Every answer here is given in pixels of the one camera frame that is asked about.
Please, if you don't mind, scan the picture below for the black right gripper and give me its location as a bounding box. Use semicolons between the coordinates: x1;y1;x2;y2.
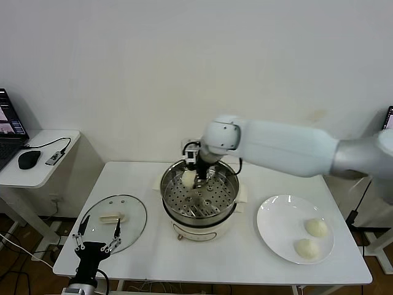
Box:
195;154;211;191

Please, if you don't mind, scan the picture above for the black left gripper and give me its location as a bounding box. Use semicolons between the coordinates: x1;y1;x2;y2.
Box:
72;214;122;277

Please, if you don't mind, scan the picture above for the white steamed baozi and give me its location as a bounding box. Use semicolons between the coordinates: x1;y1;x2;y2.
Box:
304;218;329;239
181;170;197;189
294;238;320;261

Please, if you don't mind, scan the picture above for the round glass lid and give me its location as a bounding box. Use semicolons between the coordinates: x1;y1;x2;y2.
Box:
78;194;147;256

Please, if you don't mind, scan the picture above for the stainless steel steamer basket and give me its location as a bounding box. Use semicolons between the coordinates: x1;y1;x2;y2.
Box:
160;156;248;218

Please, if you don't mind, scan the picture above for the cream electric cooker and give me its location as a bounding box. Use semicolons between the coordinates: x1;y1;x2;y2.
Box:
152;176;248;243

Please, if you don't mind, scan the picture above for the white side table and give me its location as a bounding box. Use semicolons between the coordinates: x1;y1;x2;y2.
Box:
0;129;105;246

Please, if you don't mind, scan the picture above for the small grey usb hub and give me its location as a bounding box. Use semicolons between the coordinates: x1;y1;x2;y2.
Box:
45;150;67;167

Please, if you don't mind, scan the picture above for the round white plate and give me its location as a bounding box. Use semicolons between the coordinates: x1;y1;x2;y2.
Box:
256;194;335;266

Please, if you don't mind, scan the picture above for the black computer mouse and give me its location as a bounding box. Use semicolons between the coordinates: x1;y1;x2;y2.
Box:
17;150;42;170

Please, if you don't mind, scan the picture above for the black open laptop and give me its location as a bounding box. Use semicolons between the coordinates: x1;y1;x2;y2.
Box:
0;88;31;173

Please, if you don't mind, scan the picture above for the black power adapter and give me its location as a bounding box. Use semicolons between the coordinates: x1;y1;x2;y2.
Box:
345;210;360;227

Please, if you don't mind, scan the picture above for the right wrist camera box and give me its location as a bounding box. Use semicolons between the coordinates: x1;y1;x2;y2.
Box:
183;140;200;165

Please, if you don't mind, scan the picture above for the black usb cable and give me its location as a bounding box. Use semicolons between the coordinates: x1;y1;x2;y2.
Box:
18;136;72;154

